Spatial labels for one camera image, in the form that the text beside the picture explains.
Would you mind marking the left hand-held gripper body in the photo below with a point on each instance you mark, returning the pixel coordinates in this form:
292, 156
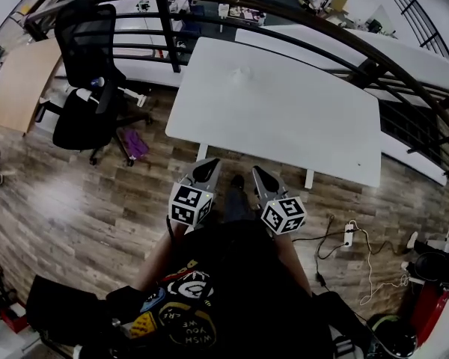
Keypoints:
191, 208

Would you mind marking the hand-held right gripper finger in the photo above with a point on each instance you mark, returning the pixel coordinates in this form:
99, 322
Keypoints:
260, 185
271, 181

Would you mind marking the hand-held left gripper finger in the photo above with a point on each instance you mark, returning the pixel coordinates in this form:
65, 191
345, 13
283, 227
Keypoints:
214, 178
194, 172

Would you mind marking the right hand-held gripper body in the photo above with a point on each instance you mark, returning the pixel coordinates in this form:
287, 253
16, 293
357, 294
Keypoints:
284, 215

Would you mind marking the person's right forearm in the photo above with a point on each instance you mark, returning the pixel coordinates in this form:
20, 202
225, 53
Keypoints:
292, 264

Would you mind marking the person's left forearm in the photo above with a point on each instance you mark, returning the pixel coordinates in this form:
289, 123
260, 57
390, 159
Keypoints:
161, 253

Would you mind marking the white table leg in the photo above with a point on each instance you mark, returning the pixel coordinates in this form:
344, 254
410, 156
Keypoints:
310, 179
202, 152

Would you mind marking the person's black shoe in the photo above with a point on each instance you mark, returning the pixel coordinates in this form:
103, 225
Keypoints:
237, 181

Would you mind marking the person's dark trousers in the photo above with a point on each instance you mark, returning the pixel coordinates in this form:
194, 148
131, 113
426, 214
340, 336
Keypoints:
237, 206

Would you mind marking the white power strip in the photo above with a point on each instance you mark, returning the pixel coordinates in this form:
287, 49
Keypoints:
348, 236

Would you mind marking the purple bag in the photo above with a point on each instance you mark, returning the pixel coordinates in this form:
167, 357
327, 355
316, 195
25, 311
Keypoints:
134, 142

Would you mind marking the person's black printed shirt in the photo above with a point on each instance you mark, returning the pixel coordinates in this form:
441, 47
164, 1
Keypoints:
247, 294

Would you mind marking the black mesh office chair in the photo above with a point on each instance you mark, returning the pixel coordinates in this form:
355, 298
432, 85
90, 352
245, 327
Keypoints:
86, 36

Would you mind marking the cardboard box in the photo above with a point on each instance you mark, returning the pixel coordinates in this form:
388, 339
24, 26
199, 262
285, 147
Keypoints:
339, 0

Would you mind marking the light wooden desk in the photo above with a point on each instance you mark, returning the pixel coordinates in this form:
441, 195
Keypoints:
18, 84

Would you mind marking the red metal frame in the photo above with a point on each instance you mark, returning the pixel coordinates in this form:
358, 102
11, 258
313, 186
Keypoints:
434, 305

